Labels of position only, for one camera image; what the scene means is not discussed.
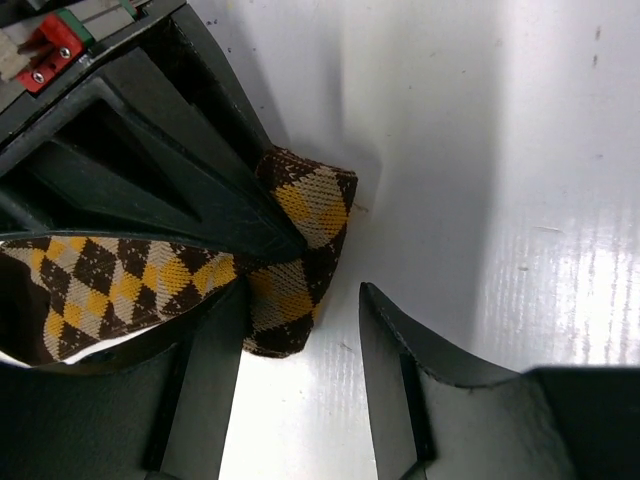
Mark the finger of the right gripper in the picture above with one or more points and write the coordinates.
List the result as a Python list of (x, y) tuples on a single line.
[(207, 81), (123, 155)]

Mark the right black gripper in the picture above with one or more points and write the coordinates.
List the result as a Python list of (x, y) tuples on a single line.
[(49, 46)]

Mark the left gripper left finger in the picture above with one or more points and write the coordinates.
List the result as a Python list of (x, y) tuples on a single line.
[(154, 407)]

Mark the brown argyle sock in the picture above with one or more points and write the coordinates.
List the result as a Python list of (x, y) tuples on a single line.
[(62, 295)]

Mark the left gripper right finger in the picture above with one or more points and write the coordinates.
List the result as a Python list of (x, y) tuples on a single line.
[(437, 411)]

